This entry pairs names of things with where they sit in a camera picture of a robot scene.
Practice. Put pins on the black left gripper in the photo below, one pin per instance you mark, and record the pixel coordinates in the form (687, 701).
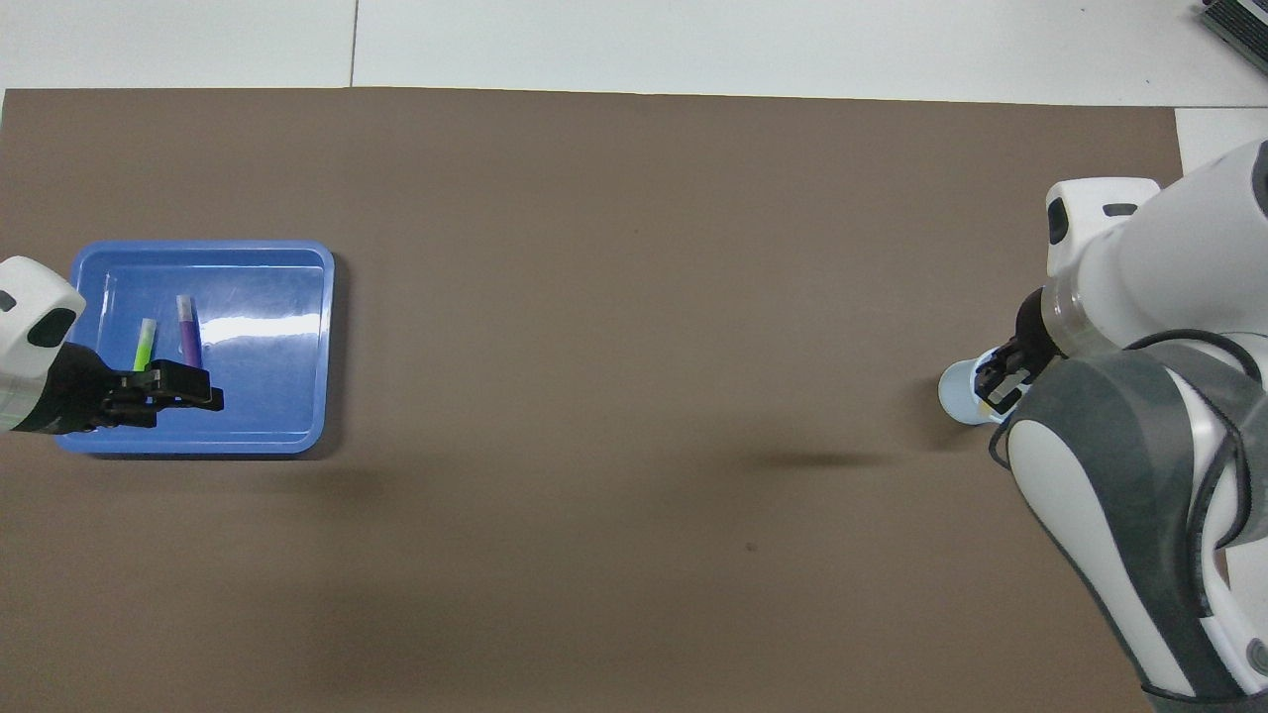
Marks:
(69, 391)

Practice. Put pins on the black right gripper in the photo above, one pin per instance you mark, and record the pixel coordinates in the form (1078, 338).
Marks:
(1038, 332)

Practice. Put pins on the green pen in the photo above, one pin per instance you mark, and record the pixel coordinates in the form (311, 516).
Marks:
(145, 347)

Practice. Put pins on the purple pen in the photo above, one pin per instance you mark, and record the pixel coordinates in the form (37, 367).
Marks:
(189, 332)

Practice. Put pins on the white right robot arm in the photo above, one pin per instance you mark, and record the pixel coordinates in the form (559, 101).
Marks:
(1139, 297)

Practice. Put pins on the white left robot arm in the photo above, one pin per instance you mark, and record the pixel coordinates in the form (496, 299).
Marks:
(25, 307)

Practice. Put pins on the pale blue mesh cup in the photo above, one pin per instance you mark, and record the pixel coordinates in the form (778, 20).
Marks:
(956, 396)

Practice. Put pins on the blue plastic tray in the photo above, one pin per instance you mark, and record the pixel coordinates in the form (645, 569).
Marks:
(277, 376)

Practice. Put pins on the brown table mat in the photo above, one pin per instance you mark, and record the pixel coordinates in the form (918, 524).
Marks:
(594, 297)

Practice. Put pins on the grey ribbed device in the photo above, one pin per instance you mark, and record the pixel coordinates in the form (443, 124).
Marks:
(1238, 25)

